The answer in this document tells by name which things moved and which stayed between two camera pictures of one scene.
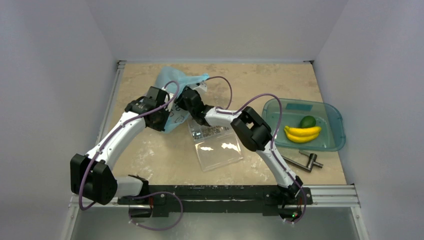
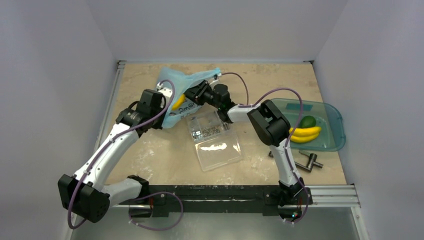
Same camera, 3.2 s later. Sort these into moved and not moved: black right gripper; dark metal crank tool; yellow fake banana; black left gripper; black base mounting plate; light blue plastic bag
Moved: black right gripper; light blue plastic bag
Not moved: black base mounting plate; yellow fake banana; dark metal crank tool; black left gripper
